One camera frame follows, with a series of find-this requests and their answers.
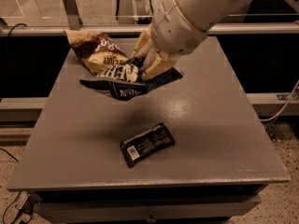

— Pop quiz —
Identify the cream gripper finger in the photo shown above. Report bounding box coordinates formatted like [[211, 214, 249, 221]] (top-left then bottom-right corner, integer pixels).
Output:
[[132, 24, 153, 58], [139, 49, 179, 80]]

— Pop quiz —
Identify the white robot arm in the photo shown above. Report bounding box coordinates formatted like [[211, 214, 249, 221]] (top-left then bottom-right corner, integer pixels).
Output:
[[133, 0, 299, 80]]

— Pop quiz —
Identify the metal window rail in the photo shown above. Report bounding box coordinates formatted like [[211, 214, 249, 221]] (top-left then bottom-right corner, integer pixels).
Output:
[[11, 22, 299, 36]]

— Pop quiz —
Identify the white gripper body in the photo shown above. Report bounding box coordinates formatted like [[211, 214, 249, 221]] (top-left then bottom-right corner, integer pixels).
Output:
[[151, 0, 207, 62]]

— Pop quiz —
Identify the white cable right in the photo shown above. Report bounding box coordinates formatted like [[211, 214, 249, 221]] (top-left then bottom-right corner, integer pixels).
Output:
[[260, 79, 299, 123]]

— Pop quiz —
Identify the grey table drawer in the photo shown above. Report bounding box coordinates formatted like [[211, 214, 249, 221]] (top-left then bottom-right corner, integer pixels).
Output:
[[34, 195, 261, 223]]

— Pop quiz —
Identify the brown Late July chip bag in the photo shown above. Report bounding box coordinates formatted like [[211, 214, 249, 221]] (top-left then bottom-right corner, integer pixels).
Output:
[[64, 30, 127, 76]]

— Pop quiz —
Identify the left metal rail bracket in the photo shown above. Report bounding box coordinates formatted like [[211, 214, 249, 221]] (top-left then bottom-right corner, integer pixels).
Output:
[[63, 0, 83, 30]]

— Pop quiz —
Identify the blue chip bag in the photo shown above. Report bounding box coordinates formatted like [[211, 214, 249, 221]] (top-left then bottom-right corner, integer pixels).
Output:
[[79, 58, 183, 101]]

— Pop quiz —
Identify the black rxbar chocolate bar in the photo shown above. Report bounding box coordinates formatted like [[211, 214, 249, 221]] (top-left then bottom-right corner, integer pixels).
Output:
[[120, 122, 175, 168]]

